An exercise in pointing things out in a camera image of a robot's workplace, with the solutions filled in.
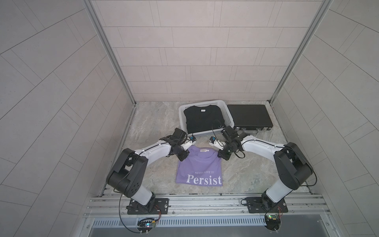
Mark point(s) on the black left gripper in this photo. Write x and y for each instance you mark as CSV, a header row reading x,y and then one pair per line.
x,y
183,152

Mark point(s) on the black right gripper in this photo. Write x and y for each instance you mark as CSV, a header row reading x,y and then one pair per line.
x,y
220,154

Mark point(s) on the black t-shirt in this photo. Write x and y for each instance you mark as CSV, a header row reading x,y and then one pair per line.
x,y
199,119

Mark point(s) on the purple t-shirt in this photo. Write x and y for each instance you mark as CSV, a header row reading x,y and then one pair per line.
x,y
202,167

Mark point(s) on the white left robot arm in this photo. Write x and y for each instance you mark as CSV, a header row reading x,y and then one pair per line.
x,y
126,175

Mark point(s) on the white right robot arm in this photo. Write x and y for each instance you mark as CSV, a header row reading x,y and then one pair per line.
x,y
292,166

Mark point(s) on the white plastic laundry basket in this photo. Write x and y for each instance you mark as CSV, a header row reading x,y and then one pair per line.
x,y
221,104

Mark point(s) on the black hard case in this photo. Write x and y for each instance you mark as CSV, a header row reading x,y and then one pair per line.
x,y
250,117

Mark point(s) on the right circuit board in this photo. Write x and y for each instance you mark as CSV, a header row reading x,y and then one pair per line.
x,y
273,222

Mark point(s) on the circuit board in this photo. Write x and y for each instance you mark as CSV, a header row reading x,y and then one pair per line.
x,y
146,225
273,222

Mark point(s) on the left circuit board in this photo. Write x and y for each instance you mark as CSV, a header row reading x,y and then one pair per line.
x,y
146,225

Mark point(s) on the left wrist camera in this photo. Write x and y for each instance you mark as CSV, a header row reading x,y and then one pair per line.
x,y
189,141

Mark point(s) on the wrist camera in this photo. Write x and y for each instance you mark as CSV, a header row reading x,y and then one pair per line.
x,y
189,141
214,142

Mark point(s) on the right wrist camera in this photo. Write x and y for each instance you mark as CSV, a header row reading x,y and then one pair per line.
x,y
214,142

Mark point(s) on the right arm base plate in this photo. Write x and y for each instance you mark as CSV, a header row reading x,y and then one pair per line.
x,y
264,205

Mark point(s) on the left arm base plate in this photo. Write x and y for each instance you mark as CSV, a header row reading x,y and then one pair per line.
x,y
158,206

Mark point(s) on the aluminium mounting rail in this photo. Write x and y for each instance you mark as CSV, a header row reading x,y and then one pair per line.
x,y
206,205

